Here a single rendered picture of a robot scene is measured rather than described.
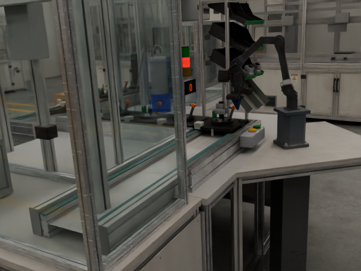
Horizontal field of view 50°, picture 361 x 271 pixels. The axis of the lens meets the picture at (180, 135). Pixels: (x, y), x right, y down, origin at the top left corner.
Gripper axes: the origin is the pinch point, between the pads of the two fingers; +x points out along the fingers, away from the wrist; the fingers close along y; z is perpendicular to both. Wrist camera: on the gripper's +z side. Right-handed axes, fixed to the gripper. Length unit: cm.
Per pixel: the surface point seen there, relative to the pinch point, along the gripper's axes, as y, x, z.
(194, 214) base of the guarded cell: -80, 28, 13
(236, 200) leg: -42, 38, 15
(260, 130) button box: -5.9, 13.1, 14.8
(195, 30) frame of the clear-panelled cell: 85, -41, -68
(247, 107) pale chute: 20.1, 6.2, -1.7
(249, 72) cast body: 26.3, -13.9, -2.1
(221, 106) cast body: -2.3, 1.6, -9.1
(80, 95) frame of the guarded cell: -132, -28, 12
